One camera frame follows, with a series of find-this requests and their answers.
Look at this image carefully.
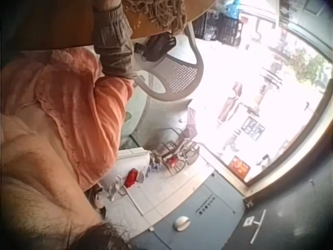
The black sign board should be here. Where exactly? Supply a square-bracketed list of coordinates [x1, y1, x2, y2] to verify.
[240, 115, 265, 141]

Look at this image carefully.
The white low table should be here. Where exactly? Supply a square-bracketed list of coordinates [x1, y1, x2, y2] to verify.
[103, 146, 158, 217]

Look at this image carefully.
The black goods rack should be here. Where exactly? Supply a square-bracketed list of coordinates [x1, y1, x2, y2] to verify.
[191, 9, 240, 48]

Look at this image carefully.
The pink hanging cloth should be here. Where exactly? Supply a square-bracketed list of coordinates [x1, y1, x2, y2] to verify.
[185, 107, 199, 143]

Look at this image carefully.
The person's right hand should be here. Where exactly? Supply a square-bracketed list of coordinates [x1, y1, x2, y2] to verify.
[100, 0, 123, 11]

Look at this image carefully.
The black wire rack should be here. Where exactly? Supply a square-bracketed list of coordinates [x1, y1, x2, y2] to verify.
[155, 127, 201, 176]

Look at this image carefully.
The red plastic object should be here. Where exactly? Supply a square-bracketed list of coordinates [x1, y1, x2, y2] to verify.
[124, 168, 139, 189]

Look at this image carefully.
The clothes display stand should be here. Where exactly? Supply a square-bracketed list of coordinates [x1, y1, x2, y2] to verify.
[217, 81, 243, 126]

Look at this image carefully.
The orange sign board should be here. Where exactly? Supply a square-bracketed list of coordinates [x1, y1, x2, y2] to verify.
[228, 155, 252, 181]

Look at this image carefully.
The blue grey floor mat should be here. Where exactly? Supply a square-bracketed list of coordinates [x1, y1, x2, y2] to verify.
[149, 169, 246, 241]

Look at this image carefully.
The grey mesh plastic chair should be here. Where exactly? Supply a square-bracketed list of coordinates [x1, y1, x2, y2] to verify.
[134, 21, 205, 101]

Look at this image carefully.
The beige knitted yarn piece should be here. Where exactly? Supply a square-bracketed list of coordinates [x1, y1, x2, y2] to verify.
[121, 0, 188, 35]

